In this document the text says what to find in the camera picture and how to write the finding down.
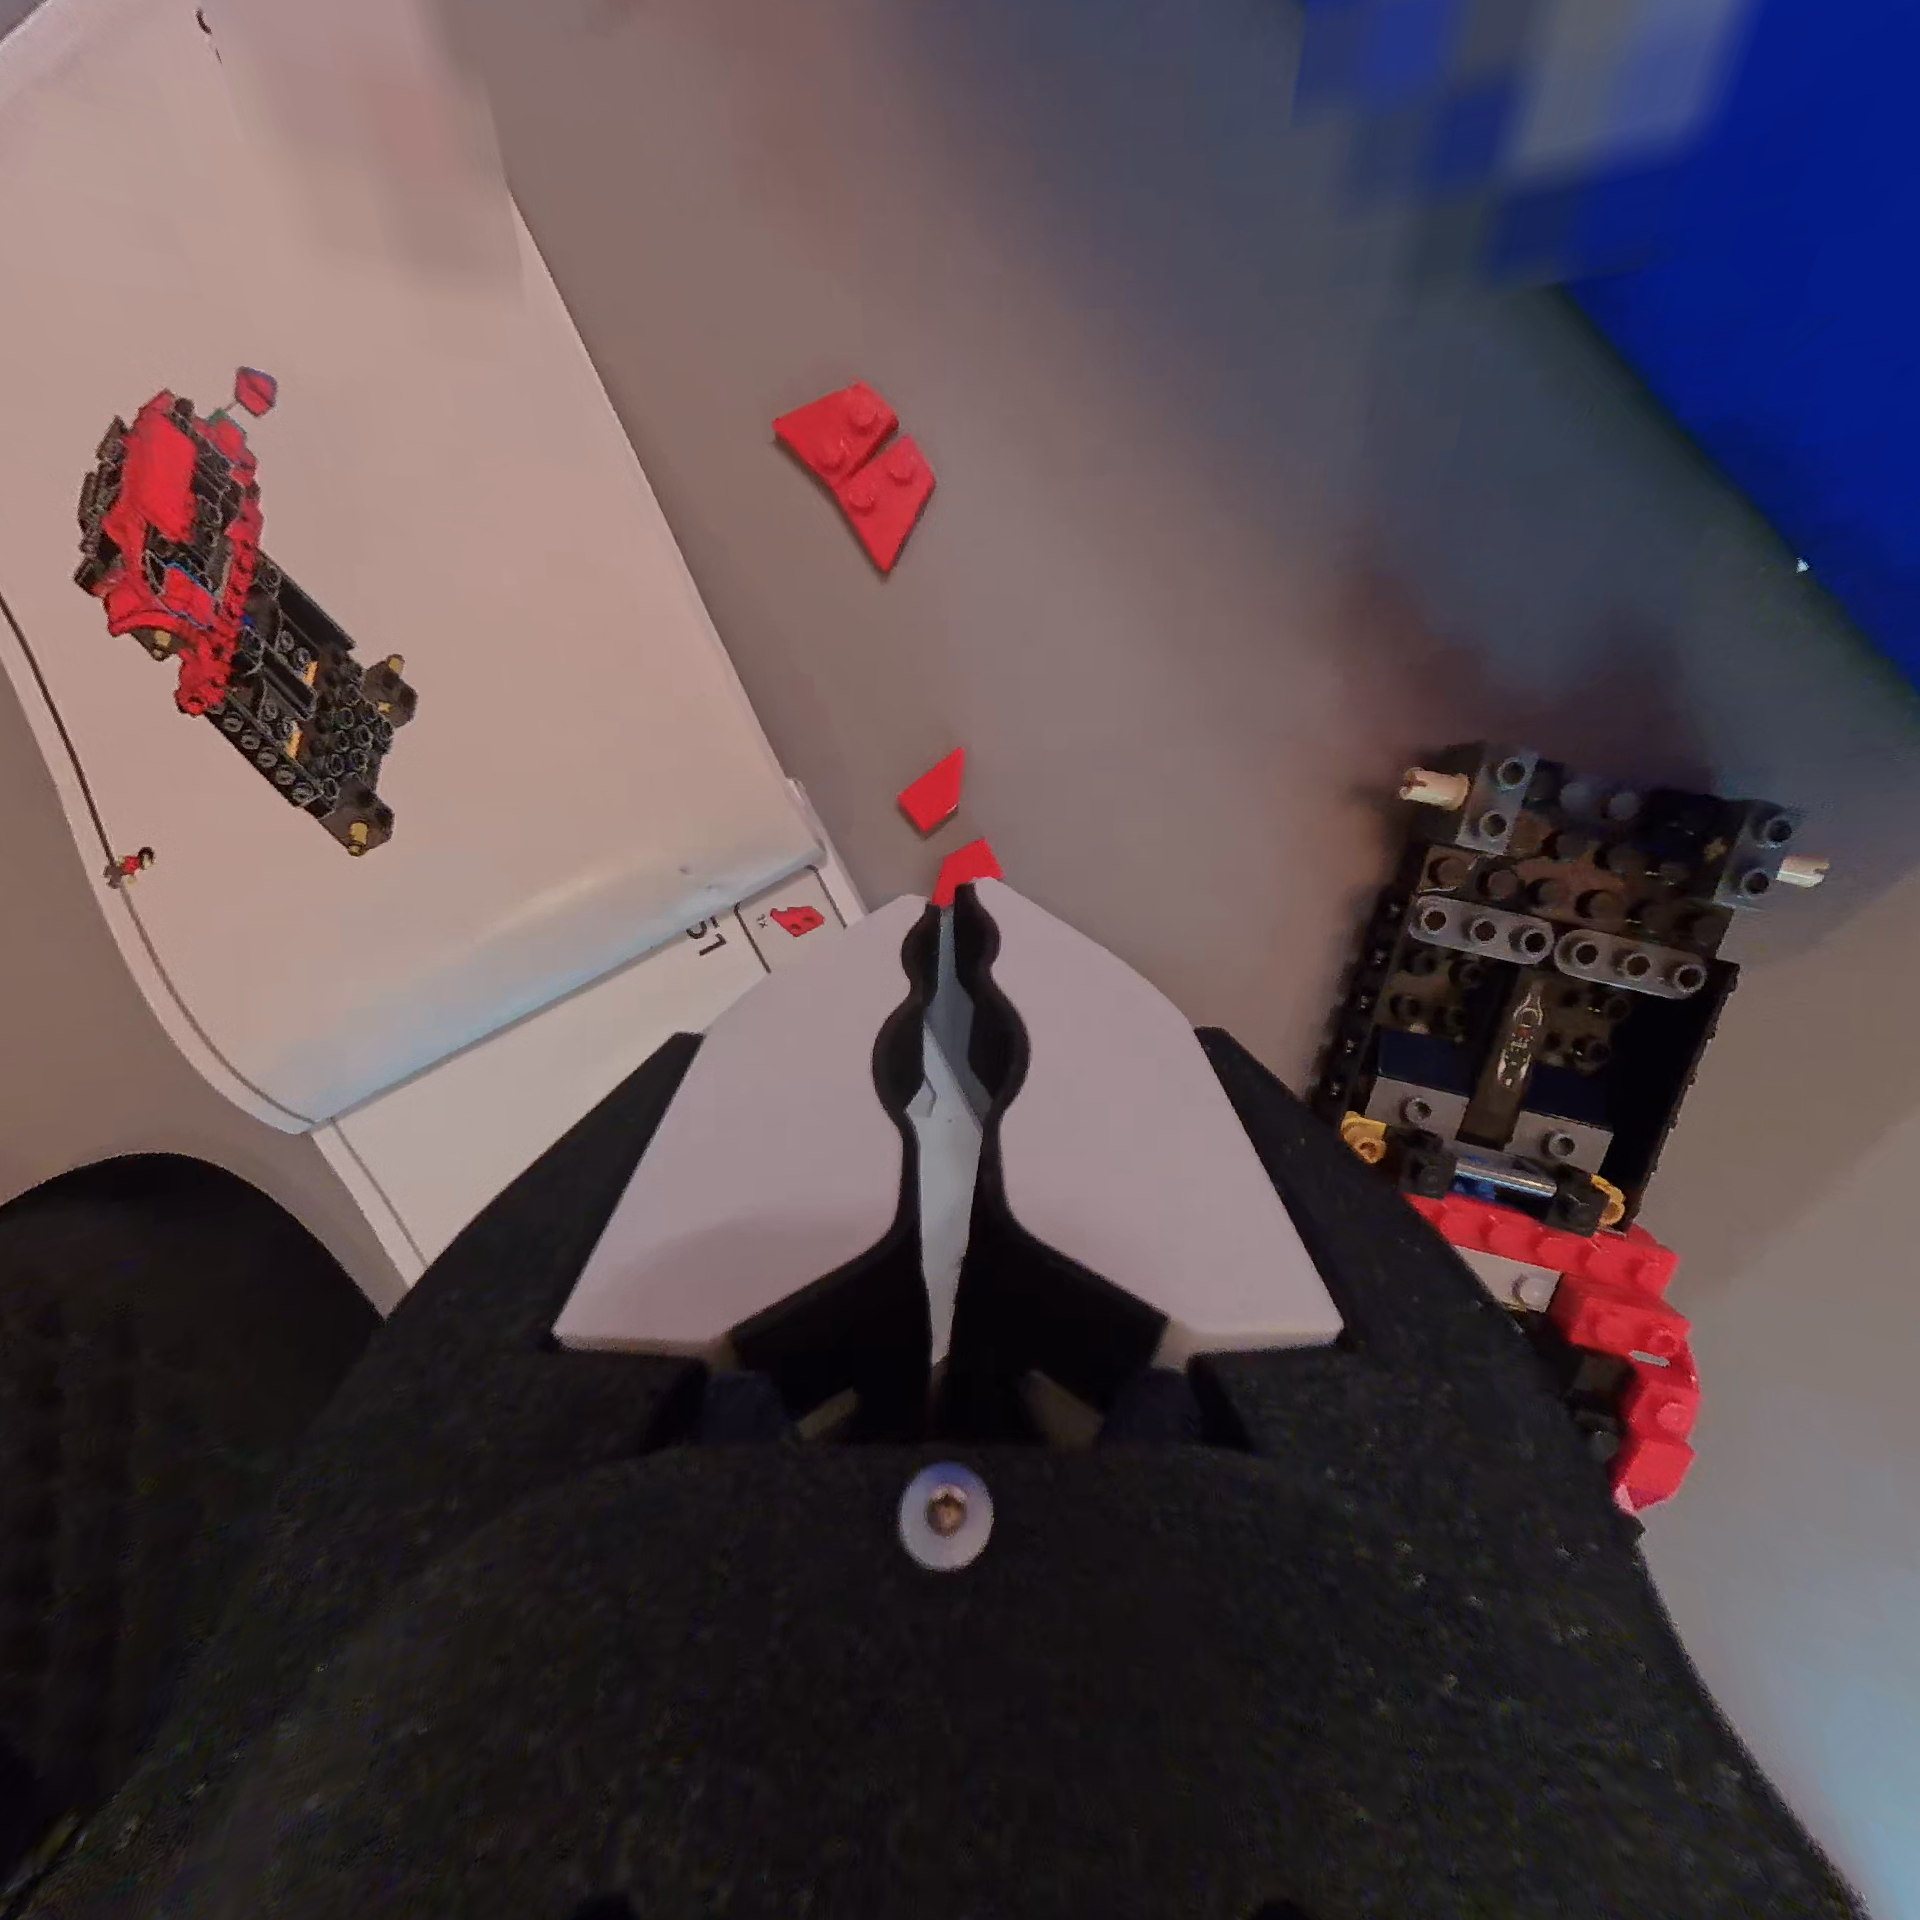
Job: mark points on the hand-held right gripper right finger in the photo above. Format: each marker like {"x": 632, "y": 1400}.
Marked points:
{"x": 1153, "y": 1187}

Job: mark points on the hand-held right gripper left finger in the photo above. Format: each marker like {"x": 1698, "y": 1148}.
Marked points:
{"x": 749, "y": 1171}

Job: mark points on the small red lego wedge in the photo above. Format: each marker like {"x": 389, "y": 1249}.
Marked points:
{"x": 936, "y": 795}
{"x": 964, "y": 871}

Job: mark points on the red and black lego car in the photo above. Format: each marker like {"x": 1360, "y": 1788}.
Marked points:
{"x": 1530, "y": 1021}

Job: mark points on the blue plastic bin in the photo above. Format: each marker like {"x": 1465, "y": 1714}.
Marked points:
{"x": 1800, "y": 391}

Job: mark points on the lego instruction booklet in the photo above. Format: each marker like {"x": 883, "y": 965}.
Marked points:
{"x": 542, "y": 450}

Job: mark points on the black quilted pad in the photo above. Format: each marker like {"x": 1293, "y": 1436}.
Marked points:
{"x": 152, "y": 1412}

